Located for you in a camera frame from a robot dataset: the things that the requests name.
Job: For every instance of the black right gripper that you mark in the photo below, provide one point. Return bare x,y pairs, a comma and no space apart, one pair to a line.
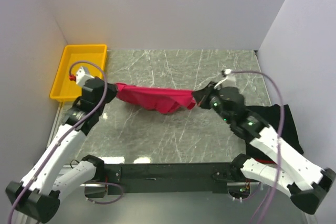
202,96

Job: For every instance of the red t shirt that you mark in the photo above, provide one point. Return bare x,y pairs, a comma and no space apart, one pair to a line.
163,100

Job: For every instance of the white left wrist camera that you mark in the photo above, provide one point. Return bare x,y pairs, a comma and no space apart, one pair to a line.
81,76

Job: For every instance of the folded black t shirt stack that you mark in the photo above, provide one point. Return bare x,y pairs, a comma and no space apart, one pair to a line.
272,115

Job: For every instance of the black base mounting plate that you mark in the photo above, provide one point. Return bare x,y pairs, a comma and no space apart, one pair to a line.
171,178

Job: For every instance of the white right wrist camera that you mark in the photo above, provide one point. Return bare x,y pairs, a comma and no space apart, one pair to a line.
229,80

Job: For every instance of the folded red shirt under stack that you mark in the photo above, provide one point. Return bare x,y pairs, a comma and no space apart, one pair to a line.
264,160

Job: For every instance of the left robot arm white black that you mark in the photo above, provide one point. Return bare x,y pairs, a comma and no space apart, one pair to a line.
40,192

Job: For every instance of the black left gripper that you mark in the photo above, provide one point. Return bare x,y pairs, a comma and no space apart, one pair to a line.
112,91

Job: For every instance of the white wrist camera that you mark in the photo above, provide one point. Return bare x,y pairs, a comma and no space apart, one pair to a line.
81,76
229,80

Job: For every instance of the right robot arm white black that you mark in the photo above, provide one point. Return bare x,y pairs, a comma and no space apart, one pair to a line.
305,183

